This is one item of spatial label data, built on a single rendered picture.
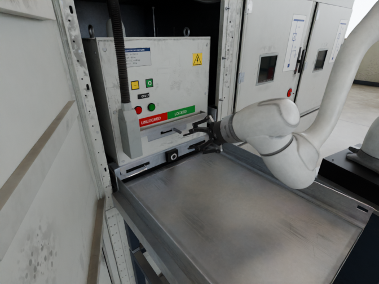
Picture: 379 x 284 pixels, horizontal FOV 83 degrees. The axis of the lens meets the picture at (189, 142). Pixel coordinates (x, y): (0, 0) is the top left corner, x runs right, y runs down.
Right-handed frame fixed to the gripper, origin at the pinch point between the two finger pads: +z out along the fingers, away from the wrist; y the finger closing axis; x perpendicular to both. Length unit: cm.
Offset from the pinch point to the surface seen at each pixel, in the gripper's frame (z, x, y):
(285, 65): -2, 82, -24
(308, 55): -4, 111, -27
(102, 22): 56, 5, -83
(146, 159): 19.5, -12.7, 2.1
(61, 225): -17, -49, 6
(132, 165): 19.7, -19.4, 2.5
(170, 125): 10.1, -1.6, -8.5
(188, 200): 0.9, -9.9, 21.0
